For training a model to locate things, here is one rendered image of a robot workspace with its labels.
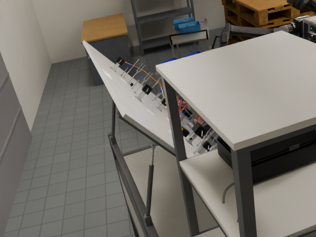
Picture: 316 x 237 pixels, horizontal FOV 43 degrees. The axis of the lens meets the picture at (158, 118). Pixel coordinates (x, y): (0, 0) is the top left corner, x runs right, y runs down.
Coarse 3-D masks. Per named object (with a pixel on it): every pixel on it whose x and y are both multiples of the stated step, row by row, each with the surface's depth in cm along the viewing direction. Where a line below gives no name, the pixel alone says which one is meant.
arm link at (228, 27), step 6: (228, 24) 270; (228, 30) 269; (234, 30) 270; (240, 30) 270; (246, 30) 270; (252, 30) 270; (258, 30) 270; (264, 30) 270; (270, 30) 269; (276, 30) 267; (282, 30) 267; (228, 36) 268; (252, 36) 272; (258, 36) 271
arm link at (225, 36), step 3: (222, 33) 267; (225, 33) 266; (222, 36) 266; (225, 36) 266; (222, 39) 265; (225, 39) 265; (222, 42) 267; (225, 42) 266; (219, 45) 269; (222, 45) 267; (225, 45) 267
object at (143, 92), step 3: (147, 84) 203; (144, 87) 202; (147, 87) 202; (150, 87) 202; (144, 90) 202; (147, 90) 199; (150, 90) 202; (141, 93) 204; (144, 93) 204; (147, 93) 202; (135, 96) 205; (138, 96) 204; (141, 96) 204; (138, 99) 204
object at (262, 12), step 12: (228, 0) 578; (240, 0) 523; (252, 0) 513; (264, 0) 502; (276, 0) 492; (228, 12) 588; (240, 12) 526; (252, 12) 530; (264, 12) 468; (276, 12) 510; (288, 12) 480; (300, 12) 492; (312, 12) 484; (240, 24) 541; (252, 24) 542; (264, 24) 477; (276, 24) 480; (240, 36) 550
